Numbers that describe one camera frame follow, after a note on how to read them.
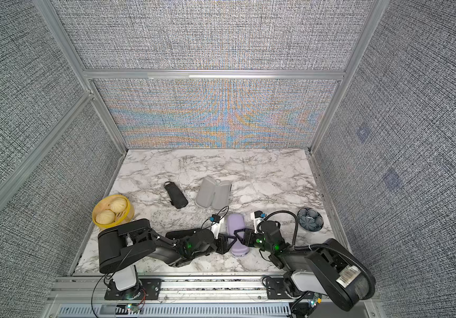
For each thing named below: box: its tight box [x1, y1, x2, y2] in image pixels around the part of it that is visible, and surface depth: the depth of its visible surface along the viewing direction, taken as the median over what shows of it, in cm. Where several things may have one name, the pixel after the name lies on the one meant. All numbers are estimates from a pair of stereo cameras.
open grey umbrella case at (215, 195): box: [194, 176, 232, 211], surface depth 100 cm
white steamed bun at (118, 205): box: [110, 197, 127, 213], surface depth 92 cm
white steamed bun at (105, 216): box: [95, 209, 116, 225], surface depth 89 cm
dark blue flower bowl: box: [296, 208, 325, 232], surface depth 90 cm
